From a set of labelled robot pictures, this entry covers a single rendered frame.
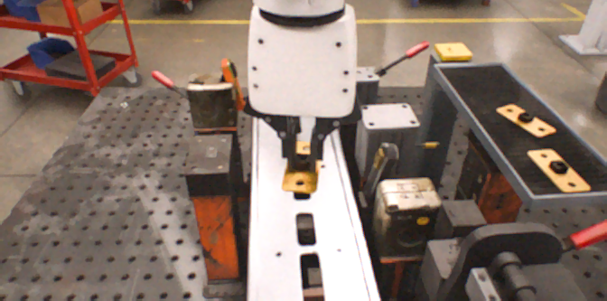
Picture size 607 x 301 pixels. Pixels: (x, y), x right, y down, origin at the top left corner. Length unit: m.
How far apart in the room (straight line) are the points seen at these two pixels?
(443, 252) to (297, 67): 0.35
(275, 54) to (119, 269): 0.84
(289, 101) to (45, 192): 1.09
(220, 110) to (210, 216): 0.27
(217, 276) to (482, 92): 0.66
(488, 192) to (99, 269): 0.85
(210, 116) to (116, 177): 0.44
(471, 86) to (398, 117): 0.14
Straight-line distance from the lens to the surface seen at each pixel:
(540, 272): 0.54
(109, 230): 1.23
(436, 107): 0.99
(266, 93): 0.41
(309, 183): 0.45
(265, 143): 0.91
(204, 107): 1.04
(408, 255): 0.76
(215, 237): 0.93
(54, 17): 3.01
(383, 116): 0.80
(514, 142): 0.71
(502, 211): 0.84
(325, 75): 0.39
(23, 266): 1.24
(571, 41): 4.45
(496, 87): 0.85
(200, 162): 0.83
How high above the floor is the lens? 1.54
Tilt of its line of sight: 35 degrees down
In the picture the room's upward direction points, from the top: straight up
